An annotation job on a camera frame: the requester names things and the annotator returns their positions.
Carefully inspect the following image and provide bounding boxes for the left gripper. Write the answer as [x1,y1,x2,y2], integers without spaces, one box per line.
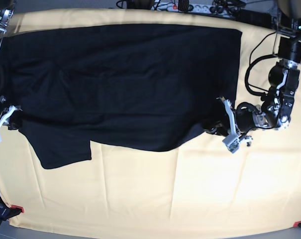
[216,97,267,146]

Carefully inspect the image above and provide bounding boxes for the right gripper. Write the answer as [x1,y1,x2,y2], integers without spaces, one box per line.
[0,96,21,128]

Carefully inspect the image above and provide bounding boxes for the dark navy T-shirt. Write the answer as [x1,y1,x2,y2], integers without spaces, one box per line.
[0,24,242,169]

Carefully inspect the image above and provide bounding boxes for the yellow table cloth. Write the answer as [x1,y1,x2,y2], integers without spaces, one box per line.
[0,8,301,237]

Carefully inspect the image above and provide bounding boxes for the black box on floor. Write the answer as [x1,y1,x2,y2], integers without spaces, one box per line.
[235,9,272,29]

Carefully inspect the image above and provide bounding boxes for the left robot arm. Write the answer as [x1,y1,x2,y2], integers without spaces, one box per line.
[211,0,301,153]

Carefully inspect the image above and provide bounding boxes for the white power strip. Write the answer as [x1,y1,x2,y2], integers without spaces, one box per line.
[151,2,217,14]

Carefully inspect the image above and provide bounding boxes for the left red-black table clamp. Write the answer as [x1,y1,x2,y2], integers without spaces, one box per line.
[0,197,24,226]

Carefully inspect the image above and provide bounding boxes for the black cables on floor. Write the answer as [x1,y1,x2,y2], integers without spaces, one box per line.
[209,0,240,15]

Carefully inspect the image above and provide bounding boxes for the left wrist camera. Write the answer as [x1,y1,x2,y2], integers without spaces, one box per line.
[222,134,240,153]

